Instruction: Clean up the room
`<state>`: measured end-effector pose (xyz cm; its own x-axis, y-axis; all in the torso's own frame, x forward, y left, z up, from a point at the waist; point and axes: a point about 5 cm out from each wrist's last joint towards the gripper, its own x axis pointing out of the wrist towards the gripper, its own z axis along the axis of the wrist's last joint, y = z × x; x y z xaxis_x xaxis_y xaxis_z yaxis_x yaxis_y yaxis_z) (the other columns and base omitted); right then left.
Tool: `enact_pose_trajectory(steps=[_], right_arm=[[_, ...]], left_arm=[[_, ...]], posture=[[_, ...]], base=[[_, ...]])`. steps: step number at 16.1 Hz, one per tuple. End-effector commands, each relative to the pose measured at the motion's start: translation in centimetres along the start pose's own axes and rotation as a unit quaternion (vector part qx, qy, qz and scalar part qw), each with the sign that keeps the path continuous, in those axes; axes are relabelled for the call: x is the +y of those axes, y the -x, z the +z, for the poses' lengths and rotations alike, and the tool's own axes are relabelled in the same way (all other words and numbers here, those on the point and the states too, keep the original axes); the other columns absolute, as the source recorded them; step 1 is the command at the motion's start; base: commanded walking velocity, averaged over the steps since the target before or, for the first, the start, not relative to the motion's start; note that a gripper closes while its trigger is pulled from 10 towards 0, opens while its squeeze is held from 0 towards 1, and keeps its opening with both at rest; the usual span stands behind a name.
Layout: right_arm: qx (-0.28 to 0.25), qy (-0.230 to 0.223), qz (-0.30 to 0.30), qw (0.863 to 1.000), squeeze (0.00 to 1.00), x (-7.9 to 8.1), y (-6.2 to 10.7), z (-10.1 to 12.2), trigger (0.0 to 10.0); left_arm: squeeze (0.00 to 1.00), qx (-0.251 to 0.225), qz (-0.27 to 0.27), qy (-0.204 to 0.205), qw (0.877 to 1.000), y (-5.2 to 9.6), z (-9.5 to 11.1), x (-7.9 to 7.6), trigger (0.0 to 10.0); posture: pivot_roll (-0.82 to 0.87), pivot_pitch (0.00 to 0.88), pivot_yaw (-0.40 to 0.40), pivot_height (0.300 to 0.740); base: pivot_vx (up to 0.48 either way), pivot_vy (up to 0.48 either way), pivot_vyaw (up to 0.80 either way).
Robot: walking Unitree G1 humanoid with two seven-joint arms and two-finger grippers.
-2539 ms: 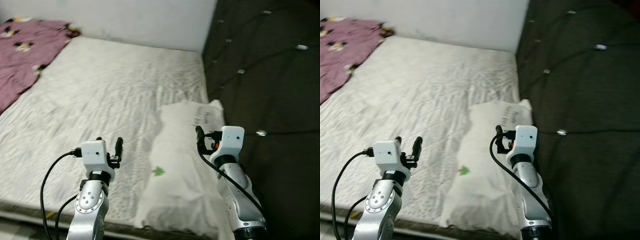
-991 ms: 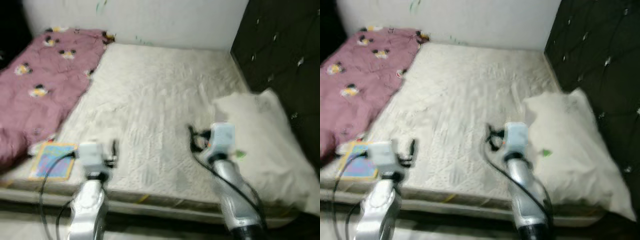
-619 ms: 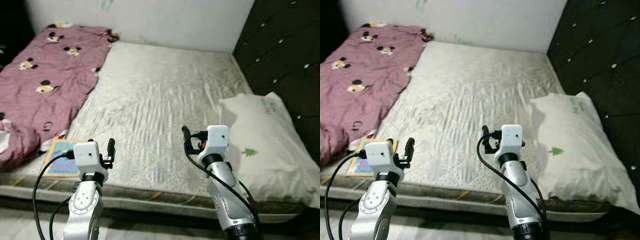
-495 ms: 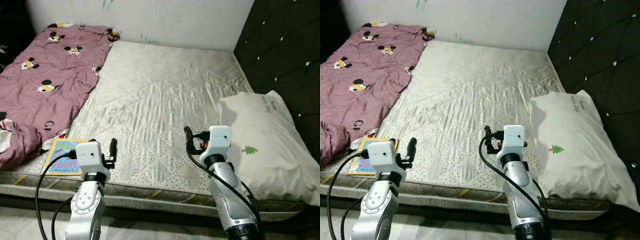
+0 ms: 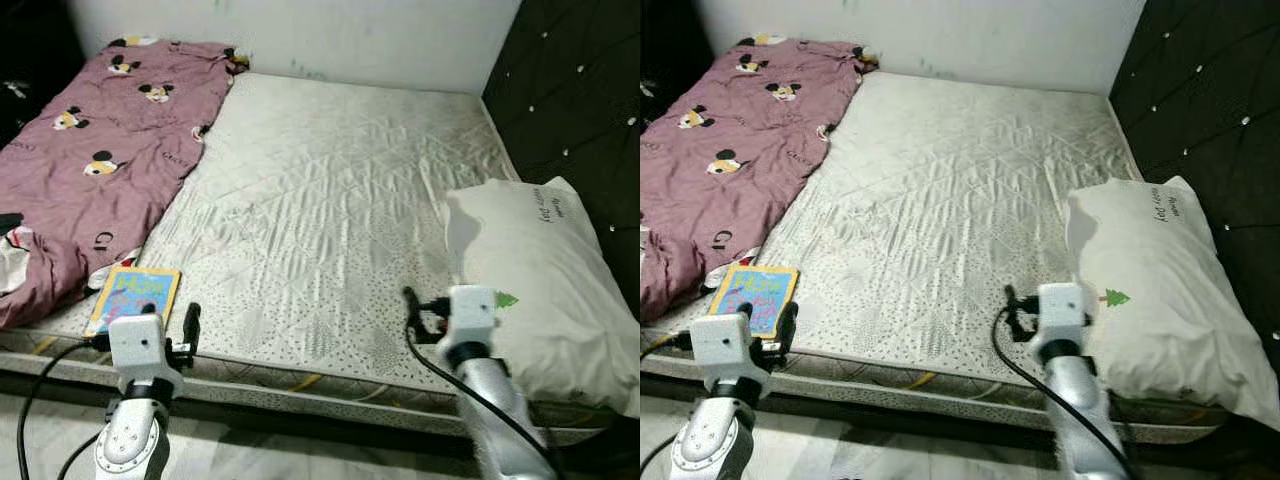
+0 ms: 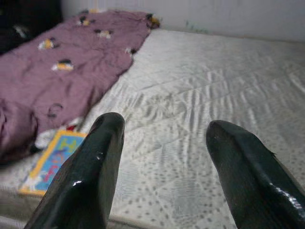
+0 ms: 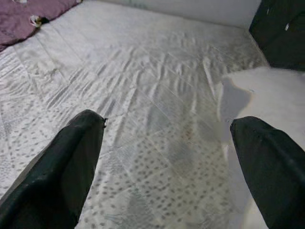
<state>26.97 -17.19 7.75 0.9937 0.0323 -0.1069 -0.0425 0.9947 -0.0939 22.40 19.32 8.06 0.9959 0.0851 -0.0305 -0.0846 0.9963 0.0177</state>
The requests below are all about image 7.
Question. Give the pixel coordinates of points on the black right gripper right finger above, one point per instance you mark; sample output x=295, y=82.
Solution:
x=274, y=171

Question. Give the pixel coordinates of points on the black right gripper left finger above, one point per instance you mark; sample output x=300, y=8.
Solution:
x=54, y=179

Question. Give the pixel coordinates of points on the white pillow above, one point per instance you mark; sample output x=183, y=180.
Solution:
x=274, y=90

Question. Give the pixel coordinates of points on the pink cartoon mouse blanket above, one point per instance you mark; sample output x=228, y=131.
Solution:
x=19, y=21

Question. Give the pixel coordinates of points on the dark tufted headboard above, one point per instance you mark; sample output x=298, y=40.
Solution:
x=278, y=35

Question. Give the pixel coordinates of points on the white quilted mattress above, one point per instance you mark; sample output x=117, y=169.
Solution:
x=143, y=71

